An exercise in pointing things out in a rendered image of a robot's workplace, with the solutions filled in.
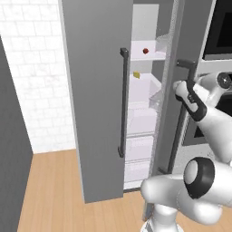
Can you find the steel and black wall oven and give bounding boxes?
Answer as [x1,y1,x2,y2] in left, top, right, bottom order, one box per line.
[180,0,232,166]

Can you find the dark grey bent door handle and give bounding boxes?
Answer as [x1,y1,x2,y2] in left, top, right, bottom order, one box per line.
[158,59,198,176]

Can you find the grey fridge door with bins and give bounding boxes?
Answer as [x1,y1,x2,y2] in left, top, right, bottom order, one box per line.
[141,0,218,222]

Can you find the white fridge interior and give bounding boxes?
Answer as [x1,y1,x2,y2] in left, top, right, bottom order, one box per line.
[122,0,176,192]

